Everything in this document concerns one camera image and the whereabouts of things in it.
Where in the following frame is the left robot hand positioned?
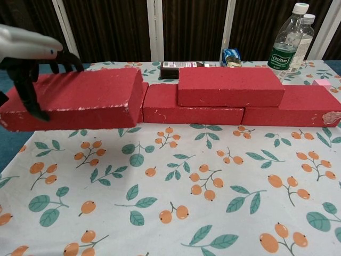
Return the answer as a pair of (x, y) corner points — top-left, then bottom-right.
(0, 23), (85, 122)

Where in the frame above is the red brick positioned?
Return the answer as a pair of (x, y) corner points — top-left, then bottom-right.
(177, 67), (286, 108)
(241, 85), (341, 127)
(0, 67), (144, 133)
(143, 84), (245, 125)
(136, 82), (149, 123)

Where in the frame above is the brown medicine bottle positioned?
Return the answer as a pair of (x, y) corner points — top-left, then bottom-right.
(160, 61), (210, 79)

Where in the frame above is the dark brown pleated curtain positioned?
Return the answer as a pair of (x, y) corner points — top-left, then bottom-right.
(0, 0), (341, 66)

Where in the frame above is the blue cookie package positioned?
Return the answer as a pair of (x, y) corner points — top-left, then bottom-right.
(221, 48), (243, 69)

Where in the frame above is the floral print tablecloth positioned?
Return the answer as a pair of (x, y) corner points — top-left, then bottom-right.
(0, 60), (341, 256)

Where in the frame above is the green label water bottle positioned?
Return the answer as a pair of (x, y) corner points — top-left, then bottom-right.
(267, 2), (310, 81)

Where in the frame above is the white label water bottle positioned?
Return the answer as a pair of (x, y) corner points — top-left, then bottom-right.
(289, 13), (315, 74)

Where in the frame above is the pink cube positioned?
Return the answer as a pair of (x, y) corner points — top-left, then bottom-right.
(312, 79), (332, 90)

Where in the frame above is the white metal frame post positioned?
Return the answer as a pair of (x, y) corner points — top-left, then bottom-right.
(146, 0), (165, 62)
(52, 0), (82, 64)
(306, 0), (341, 61)
(222, 0), (236, 62)

